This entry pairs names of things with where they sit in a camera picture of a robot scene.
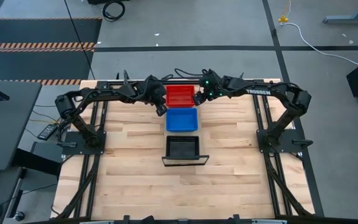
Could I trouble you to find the coiled black cable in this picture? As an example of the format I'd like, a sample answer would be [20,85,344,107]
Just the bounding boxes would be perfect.
[102,0,126,22]

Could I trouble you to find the dark grey desk top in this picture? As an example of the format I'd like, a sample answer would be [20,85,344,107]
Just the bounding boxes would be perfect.
[0,79,43,171]

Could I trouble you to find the black slotted plastic basket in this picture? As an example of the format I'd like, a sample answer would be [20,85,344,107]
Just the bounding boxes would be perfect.
[165,134,201,160]

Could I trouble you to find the white floor cable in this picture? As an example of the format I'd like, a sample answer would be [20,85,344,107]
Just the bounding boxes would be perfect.
[280,21,358,66]

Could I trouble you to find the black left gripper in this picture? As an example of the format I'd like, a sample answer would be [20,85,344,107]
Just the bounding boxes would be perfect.
[141,76,168,117]

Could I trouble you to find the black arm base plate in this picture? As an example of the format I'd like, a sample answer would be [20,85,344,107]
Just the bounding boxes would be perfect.
[256,129,314,154]
[56,130,107,156]

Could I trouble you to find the red slotted plastic basket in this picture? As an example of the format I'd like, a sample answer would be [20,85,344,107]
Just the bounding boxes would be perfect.
[165,84,196,109]

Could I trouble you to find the black aluminium table frame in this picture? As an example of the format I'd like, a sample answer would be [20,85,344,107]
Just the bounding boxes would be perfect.
[54,79,316,224]

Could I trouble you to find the blue slotted plastic basket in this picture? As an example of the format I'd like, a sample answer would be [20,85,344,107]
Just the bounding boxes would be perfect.
[165,107,199,133]

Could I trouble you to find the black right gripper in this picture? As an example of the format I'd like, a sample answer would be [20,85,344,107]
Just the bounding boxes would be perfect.
[192,70,226,107]

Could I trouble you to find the grey metal desk leg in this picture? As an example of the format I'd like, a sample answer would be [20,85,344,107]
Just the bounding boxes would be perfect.
[323,0,358,25]

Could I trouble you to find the black power adapter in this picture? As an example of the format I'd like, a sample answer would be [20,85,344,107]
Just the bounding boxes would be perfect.
[37,123,58,141]

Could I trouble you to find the black hazard-striped floor mat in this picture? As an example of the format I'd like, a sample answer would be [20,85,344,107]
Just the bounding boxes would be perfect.
[0,17,103,86]

